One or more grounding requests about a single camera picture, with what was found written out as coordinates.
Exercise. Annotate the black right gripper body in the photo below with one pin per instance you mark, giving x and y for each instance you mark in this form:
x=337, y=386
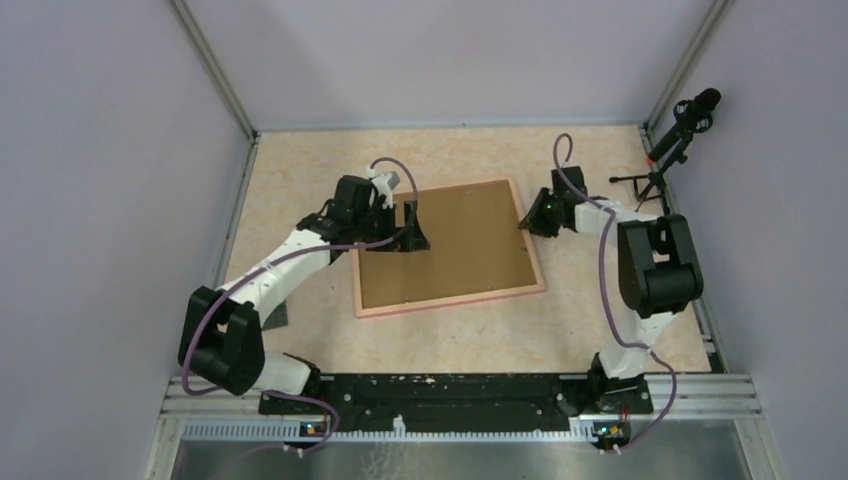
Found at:
x=558, y=202

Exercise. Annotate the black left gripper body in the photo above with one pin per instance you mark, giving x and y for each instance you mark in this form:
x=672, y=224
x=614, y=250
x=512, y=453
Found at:
x=382, y=227

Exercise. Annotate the brown backing board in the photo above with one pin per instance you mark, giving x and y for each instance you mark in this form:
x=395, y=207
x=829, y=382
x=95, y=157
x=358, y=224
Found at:
x=450, y=245

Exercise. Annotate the pink wooden picture frame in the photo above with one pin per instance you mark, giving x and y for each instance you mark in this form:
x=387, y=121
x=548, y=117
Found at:
x=450, y=301

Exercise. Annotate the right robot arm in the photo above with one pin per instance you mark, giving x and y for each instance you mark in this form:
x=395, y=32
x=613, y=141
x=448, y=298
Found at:
x=648, y=269

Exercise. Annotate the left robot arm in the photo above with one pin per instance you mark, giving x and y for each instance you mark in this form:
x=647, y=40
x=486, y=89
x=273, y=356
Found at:
x=222, y=339

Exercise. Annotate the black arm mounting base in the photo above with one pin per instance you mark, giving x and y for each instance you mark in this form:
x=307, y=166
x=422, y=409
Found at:
x=461, y=403

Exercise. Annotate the black microphone tripod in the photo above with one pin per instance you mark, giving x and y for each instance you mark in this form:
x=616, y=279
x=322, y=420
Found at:
x=653, y=185

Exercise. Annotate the grey building baseplate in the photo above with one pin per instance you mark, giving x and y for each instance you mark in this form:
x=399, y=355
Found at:
x=277, y=318

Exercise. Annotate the black microphone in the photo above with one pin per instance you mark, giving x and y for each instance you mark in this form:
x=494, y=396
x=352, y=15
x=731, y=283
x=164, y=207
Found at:
x=691, y=117

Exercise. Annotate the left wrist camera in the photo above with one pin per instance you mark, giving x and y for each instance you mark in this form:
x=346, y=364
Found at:
x=383, y=185

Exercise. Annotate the white cable duct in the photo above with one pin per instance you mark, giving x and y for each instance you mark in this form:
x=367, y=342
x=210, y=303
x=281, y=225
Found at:
x=308, y=432

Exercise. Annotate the aluminium rail front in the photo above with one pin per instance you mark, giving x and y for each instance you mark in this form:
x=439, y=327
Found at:
x=698, y=397

